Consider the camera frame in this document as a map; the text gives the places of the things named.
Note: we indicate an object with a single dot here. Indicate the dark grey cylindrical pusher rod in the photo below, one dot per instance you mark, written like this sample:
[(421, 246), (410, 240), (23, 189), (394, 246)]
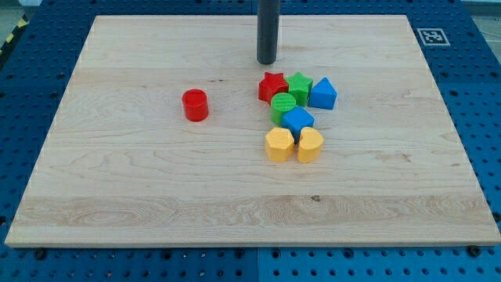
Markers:
[(268, 31)]

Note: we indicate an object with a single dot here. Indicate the red star block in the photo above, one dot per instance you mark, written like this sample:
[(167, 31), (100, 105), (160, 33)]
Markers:
[(270, 85)]

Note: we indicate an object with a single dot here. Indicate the green star block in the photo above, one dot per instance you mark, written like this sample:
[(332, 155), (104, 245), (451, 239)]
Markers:
[(299, 87)]

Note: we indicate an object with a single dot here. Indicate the green cylinder block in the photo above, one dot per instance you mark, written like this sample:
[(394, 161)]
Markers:
[(281, 104)]

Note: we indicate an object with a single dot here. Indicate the blue triangle block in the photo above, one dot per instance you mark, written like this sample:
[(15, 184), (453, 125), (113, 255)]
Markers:
[(323, 95)]

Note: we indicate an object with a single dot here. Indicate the blue cube block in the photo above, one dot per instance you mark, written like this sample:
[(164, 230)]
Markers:
[(295, 120)]

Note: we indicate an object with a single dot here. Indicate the red cylinder block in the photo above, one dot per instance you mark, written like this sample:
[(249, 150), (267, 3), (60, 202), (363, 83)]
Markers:
[(195, 104)]

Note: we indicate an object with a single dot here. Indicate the yellow hexagon block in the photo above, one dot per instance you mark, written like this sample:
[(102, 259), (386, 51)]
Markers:
[(279, 144)]

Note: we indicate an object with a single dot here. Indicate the yellow heart block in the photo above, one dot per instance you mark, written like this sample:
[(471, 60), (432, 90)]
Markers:
[(310, 145)]

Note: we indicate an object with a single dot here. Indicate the white fiducial marker tag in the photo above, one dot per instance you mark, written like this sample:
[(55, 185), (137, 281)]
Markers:
[(433, 36)]

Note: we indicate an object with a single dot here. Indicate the light wooden board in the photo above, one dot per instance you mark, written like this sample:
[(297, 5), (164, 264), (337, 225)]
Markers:
[(122, 166)]

